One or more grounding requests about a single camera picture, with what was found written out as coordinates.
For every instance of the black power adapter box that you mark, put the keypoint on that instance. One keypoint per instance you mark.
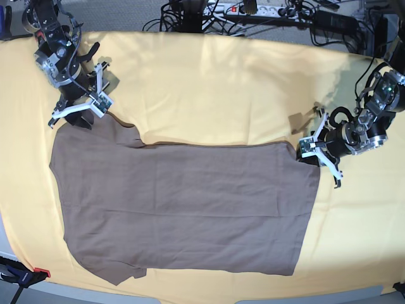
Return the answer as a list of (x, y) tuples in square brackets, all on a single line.
[(335, 23)]

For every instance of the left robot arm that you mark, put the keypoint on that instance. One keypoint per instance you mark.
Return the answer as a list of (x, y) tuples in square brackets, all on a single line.
[(353, 133)]

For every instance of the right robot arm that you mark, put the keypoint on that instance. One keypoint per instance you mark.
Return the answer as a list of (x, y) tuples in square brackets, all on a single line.
[(58, 35)]

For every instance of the black corner clamp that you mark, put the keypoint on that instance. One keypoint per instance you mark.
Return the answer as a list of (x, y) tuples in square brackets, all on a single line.
[(400, 287)]

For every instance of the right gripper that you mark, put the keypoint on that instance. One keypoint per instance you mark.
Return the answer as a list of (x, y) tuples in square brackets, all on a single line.
[(83, 83)]

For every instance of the brown T-shirt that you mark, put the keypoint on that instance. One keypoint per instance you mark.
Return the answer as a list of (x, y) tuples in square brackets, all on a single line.
[(129, 207)]

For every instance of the white power strip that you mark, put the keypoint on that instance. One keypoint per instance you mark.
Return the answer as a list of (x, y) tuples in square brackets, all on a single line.
[(239, 10)]

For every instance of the black red table clamp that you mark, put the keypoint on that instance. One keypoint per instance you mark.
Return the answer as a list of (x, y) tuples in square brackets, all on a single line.
[(15, 272)]

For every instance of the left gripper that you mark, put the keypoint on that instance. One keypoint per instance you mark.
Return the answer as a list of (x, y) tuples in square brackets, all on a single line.
[(338, 140)]

